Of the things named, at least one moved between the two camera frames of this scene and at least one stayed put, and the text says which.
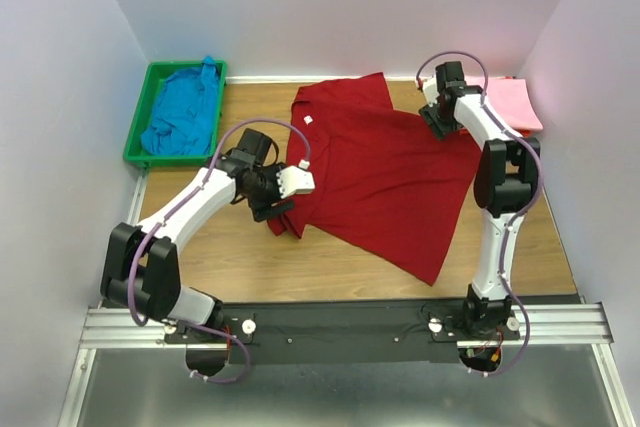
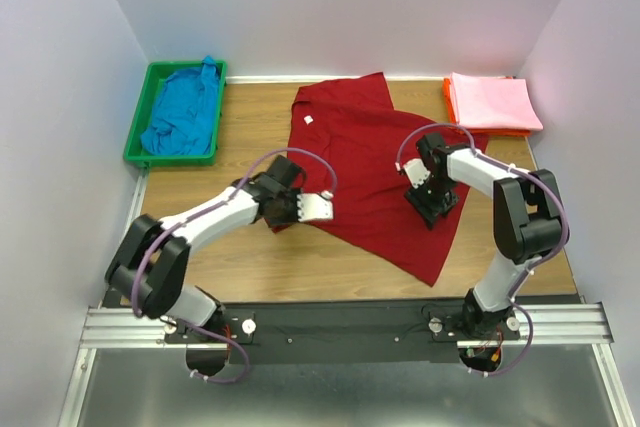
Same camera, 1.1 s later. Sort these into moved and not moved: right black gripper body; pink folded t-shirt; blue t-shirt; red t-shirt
Moved: right black gripper body
Not moved: blue t-shirt; pink folded t-shirt; red t-shirt
